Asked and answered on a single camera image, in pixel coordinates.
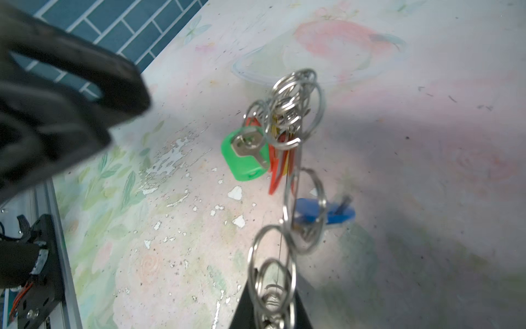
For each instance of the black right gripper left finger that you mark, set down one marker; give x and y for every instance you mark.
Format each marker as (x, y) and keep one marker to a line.
(245, 313)

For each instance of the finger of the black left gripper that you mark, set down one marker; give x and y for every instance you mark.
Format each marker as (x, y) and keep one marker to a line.
(120, 81)
(44, 131)

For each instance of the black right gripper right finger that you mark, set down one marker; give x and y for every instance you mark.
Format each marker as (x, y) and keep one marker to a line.
(302, 294)

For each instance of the blue tagged key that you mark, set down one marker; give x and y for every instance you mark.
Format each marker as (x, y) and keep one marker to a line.
(335, 213)

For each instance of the green tagged key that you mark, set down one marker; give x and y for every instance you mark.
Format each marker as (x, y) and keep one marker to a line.
(246, 153)

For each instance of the red tagged key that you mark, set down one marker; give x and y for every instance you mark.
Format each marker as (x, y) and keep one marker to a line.
(278, 159)

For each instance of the large metal keyring band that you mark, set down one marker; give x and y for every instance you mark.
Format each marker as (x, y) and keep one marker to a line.
(296, 104)

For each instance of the aluminium front rail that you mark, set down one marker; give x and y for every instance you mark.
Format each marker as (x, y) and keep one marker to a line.
(18, 214)

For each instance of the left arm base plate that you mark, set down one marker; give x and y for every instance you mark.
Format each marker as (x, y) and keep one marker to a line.
(38, 273)

